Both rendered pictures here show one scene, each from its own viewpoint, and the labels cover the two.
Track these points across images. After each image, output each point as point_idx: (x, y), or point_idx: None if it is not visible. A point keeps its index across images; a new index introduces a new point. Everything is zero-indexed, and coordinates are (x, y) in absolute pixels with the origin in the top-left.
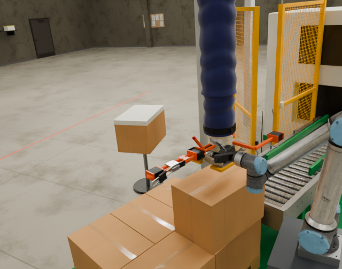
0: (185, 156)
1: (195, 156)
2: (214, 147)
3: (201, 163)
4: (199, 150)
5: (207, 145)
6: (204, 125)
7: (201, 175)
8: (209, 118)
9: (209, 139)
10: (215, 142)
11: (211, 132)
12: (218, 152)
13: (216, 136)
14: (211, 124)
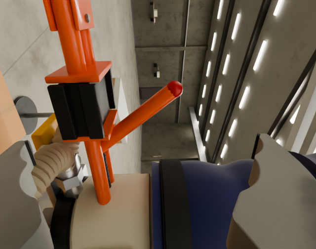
0: (87, 14)
1: (80, 75)
2: (98, 197)
3: (35, 145)
4: (101, 114)
5: (108, 166)
6: (181, 161)
7: None
8: (223, 175)
9: (129, 179)
10: (311, 186)
11: (170, 185)
12: (72, 218)
13: (154, 204)
14: (207, 185)
